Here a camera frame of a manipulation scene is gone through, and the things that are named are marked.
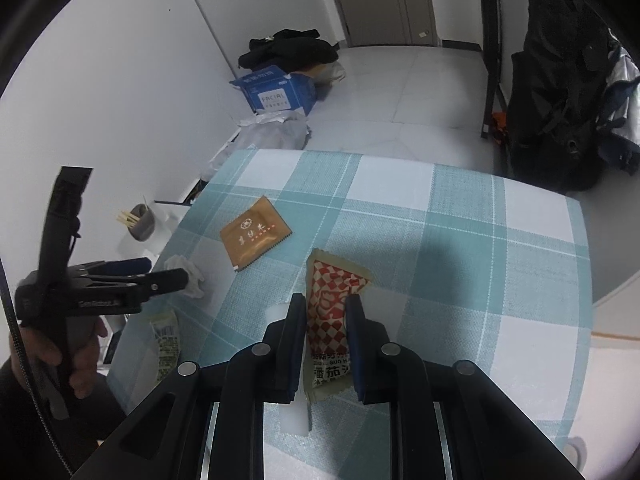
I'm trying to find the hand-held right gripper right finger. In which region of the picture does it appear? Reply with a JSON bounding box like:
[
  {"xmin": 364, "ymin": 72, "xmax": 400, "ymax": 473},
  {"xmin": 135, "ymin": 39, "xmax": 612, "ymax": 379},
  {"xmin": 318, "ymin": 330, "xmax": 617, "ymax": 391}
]
[{"xmin": 345, "ymin": 294, "xmax": 586, "ymax": 480}]

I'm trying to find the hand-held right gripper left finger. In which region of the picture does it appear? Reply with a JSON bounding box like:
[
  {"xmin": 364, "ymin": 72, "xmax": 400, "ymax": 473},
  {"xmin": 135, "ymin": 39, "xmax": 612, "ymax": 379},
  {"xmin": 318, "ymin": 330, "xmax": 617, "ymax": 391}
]
[{"xmin": 75, "ymin": 294, "xmax": 307, "ymax": 480}]

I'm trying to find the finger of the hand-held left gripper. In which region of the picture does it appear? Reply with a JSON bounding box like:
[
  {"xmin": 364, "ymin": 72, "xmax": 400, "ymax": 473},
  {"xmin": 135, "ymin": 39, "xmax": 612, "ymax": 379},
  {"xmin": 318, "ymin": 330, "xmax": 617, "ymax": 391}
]
[
  {"xmin": 75, "ymin": 258, "xmax": 152, "ymax": 278},
  {"xmin": 142, "ymin": 269, "xmax": 190, "ymax": 302}
]

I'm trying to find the red checked sauce packet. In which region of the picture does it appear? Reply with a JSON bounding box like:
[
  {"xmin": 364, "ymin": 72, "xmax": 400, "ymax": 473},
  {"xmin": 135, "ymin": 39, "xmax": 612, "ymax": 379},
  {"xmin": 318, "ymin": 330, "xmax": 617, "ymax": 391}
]
[{"xmin": 302, "ymin": 247, "xmax": 373, "ymax": 406}]

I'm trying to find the brown sachet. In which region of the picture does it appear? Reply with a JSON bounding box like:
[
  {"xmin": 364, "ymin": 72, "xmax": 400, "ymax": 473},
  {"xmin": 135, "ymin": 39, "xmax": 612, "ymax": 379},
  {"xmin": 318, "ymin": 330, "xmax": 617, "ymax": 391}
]
[{"xmin": 220, "ymin": 196, "xmax": 293, "ymax": 272}]

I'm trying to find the person's left forearm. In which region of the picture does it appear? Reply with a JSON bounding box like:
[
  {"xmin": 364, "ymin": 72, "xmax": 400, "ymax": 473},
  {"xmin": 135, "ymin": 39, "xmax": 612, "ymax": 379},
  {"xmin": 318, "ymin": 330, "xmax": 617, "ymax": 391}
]
[{"xmin": 0, "ymin": 360, "xmax": 131, "ymax": 480}]

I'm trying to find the person's left hand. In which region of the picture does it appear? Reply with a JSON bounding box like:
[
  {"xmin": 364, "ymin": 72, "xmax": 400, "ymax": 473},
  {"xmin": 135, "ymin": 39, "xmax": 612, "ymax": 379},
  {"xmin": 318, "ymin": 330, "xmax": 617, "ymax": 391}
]
[{"xmin": 10, "ymin": 320, "xmax": 108, "ymax": 401}]

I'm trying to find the small crumpled white tissue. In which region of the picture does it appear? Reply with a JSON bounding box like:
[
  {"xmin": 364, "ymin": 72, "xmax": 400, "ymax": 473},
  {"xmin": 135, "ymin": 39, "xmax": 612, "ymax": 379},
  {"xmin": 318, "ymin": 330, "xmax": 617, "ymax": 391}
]
[{"xmin": 162, "ymin": 255, "xmax": 207, "ymax": 298}]

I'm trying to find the grey cup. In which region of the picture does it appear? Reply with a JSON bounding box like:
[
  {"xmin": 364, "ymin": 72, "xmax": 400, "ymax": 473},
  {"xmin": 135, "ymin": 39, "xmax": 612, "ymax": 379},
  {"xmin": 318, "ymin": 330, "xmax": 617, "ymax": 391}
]
[{"xmin": 130, "ymin": 204, "xmax": 156, "ymax": 242}]

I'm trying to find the bundle of wooden sticks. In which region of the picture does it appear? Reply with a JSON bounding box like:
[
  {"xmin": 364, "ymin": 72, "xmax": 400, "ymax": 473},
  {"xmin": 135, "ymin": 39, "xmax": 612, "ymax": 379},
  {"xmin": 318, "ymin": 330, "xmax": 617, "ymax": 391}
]
[{"xmin": 116, "ymin": 195, "xmax": 149, "ymax": 226}]

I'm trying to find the pale green snack packet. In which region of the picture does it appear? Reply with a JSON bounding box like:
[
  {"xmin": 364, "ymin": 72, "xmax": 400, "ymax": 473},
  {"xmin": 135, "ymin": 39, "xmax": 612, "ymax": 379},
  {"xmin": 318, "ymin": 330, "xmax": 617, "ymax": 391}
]
[{"xmin": 150, "ymin": 310, "xmax": 182, "ymax": 386}]

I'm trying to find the checked teal tablecloth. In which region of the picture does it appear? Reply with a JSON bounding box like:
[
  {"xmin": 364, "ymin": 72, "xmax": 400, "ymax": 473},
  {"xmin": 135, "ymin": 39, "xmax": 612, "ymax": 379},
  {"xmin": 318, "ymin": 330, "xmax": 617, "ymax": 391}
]
[{"xmin": 107, "ymin": 149, "xmax": 596, "ymax": 480}]

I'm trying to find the grey plastic mailer bag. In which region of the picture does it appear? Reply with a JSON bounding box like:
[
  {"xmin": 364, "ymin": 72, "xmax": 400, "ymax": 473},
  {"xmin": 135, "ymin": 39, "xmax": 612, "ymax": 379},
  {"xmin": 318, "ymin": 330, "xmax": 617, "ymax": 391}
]
[{"xmin": 210, "ymin": 110, "xmax": 312, "ymax": 171}]

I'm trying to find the blue cardboard box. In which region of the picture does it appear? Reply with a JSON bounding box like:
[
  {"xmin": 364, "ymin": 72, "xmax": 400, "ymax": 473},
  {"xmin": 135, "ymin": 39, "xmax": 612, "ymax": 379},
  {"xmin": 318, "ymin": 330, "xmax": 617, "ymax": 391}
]
[{"xmin": 229, "ymin": 65, "xmax": 318, "ymax": 115}]

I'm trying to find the orange plastic item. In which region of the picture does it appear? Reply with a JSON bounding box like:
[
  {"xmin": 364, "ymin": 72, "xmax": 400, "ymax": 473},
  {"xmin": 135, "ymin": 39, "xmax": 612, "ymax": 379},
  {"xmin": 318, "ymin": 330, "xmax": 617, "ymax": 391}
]
[{"xmin": 489, "ymin": 112, "xmax": 510, "ymax": 148}]

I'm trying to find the black clothes pile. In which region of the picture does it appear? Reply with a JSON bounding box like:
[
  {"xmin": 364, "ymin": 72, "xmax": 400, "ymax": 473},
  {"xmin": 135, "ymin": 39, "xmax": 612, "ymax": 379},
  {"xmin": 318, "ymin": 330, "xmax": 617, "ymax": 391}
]
[{"xmin": 237, "ymin": 29, "xmax": 341, "ymax": 70}]

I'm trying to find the white wardrobe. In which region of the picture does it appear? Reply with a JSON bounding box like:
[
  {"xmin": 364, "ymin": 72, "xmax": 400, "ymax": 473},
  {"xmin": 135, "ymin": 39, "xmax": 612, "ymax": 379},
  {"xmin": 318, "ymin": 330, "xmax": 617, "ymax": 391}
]
[{"xmin": 590, "ymin": 260, "xmax": 640, "ymax": 461}]

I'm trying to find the brown bag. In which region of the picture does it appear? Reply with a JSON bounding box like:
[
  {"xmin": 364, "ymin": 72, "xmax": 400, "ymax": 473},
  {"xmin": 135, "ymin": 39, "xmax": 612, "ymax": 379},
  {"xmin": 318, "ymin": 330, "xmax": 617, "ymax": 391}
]
[{"xmin": 300, "ymin": 60, "xmax": 347, "ymax": 86}]

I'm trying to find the black framed glass door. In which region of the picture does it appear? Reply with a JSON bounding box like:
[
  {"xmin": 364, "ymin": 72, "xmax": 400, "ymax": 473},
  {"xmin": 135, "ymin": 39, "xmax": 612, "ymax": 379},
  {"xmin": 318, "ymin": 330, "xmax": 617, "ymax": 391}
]
[{"xmin": 475, "ymin": 0, "xmax": 508, "ymax": 141}]

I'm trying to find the black backpack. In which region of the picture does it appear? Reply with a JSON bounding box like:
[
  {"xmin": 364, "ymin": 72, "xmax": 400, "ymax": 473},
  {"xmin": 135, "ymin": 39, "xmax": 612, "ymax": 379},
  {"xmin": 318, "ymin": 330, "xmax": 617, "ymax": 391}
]
[{"xmin": 507, "ymin": 0, "xmax": 623, "ymax": 192}]

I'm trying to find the grey-brown door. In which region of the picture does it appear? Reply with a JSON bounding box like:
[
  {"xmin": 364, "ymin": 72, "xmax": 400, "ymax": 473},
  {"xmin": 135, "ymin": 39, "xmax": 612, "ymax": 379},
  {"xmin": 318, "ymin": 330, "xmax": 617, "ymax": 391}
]
[{"xmin": 320, "ymin": 0, "xmax": 441, "ymax": 47}]

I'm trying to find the folded silver umbrella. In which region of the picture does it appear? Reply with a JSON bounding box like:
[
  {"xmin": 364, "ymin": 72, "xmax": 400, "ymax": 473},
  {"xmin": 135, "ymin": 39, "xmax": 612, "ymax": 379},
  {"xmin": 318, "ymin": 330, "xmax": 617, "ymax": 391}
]
[{"xmin": 597, "ymin": 30, "xmax": 640, "ymax": 176}]

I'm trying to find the black braided cable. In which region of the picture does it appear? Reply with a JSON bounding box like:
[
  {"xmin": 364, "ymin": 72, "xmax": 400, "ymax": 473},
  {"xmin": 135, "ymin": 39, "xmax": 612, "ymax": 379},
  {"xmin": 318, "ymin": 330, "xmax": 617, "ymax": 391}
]
[{"xmin": 0, "ymin": 260, "xmax": 75, "ymax": 477}]

